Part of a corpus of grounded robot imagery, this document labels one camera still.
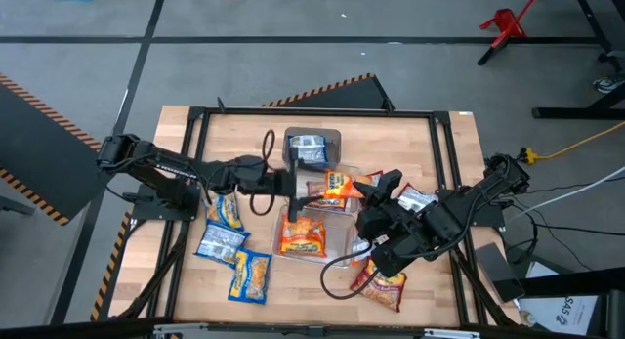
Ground black floor cable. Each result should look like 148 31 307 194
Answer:
507 209 625 237

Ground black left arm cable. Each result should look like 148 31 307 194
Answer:
247 127 277 218

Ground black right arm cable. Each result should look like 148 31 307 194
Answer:
319 240 387 301

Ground person's shoe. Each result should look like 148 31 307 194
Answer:
591 74 625 94

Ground clear plastic bin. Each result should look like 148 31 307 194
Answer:
291 165 366 216
271 204 358 269

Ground grey tinted plastic bin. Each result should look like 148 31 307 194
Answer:
281 126 343 172

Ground black flat box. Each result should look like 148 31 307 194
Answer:
474 241 527 304

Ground yellow floor cable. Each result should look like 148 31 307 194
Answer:
520 121 625 165

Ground white floor cable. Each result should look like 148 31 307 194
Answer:
517 166 625 208

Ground blue Maruchan ramen packet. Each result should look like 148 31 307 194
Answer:
205 191 245 232
227 245 273 305
287 134 329 165
193 219 251 268

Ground white printed carton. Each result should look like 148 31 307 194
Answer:
517 260 600 336

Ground black hazard-striped floor mat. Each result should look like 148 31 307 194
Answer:
90 211 133 323
0 73 126 227
262 73 396 111

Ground red metal stand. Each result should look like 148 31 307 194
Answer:
478 0 546 66

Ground black metal beam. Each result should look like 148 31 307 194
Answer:
518 275 625 339

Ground black metal stand legs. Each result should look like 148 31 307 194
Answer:
530 0 625 121

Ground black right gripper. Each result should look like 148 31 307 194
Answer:
352 168 426 247

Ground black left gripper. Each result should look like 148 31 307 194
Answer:
267 144 324 223

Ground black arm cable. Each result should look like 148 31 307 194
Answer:
319 240 387 301
247 127 277 218

